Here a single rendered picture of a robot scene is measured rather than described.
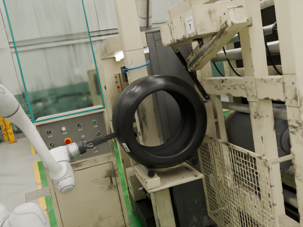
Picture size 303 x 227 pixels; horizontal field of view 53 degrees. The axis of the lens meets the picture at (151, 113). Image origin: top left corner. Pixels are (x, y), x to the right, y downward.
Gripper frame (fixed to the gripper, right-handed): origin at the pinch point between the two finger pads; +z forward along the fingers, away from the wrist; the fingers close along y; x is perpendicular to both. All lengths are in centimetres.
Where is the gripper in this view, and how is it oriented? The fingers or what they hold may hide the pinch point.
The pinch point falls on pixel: (110, 136)
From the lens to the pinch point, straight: 187.5
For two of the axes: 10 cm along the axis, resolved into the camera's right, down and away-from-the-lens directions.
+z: 9.2, -3.4, 2.0
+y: -2.5, -1.0, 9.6
